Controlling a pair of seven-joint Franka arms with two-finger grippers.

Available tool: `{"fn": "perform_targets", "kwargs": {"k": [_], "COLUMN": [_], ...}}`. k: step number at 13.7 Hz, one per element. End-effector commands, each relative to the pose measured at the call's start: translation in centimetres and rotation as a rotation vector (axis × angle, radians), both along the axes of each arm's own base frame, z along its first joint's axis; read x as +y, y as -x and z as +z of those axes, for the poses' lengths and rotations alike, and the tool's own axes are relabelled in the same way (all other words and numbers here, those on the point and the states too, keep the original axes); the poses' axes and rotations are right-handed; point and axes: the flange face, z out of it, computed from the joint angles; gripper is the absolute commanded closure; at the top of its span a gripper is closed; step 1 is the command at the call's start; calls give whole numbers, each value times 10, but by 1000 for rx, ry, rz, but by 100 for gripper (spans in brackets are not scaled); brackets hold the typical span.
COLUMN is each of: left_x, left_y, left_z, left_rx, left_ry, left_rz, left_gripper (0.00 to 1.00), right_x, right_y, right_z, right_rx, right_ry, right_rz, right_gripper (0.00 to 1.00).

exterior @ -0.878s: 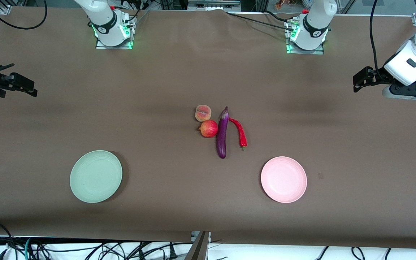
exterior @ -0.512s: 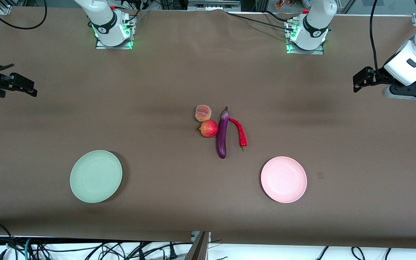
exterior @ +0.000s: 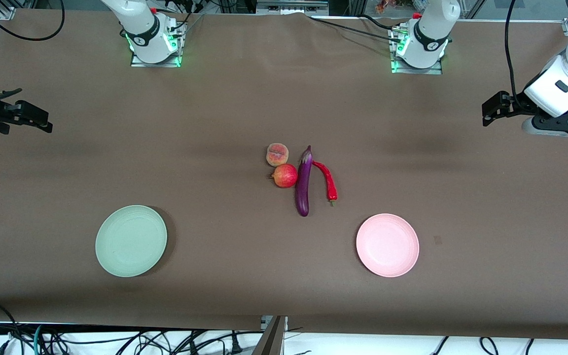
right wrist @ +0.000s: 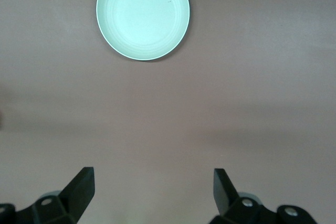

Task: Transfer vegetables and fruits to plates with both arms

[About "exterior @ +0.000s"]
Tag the table cover sheet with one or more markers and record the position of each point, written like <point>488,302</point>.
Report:
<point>215,123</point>

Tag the aluminium profile post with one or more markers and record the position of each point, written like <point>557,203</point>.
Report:
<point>271,340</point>

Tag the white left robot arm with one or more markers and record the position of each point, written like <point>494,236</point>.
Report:
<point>429,34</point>

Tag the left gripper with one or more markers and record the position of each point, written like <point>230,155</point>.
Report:
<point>516,104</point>

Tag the orange-pink peach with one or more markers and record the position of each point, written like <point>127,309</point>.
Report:
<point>277,155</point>

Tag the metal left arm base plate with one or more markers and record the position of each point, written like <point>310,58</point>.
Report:
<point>434,71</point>

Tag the red pomegranate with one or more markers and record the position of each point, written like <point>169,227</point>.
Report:
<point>285,176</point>

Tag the pink round plate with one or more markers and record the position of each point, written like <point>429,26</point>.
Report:
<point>387,245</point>

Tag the pale green round plate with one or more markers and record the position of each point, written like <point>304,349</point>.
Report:
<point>131,241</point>

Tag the red chili pepper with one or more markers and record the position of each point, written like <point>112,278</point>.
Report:
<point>330,182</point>

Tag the grey background device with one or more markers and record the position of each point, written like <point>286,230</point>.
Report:
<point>289,7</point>

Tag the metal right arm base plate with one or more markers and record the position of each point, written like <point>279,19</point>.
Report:
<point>165,64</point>

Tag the long purple eggplant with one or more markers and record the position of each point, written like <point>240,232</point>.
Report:
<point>303,187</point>

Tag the red-orange background object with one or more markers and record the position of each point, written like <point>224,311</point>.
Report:
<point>386,6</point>

